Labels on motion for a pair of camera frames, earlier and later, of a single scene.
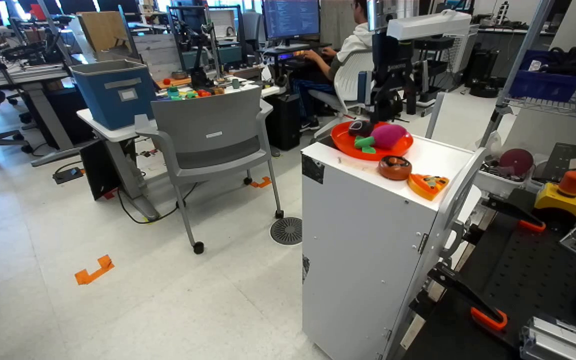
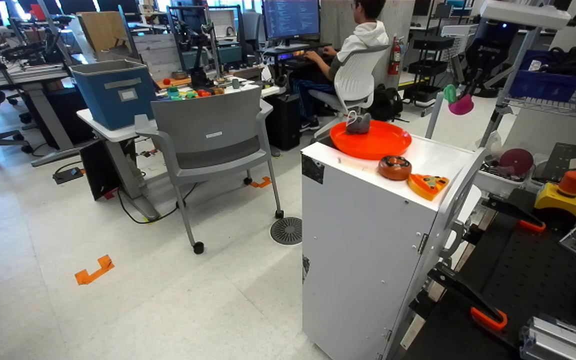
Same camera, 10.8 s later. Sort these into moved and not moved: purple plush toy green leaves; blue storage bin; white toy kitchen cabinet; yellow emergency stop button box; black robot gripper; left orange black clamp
Moved: purple plush toy green leaves; black robot gripper
Not moved: blue storage bin; left orange black clamp; white toy kitchen cabinet; yellow emergency stop button box
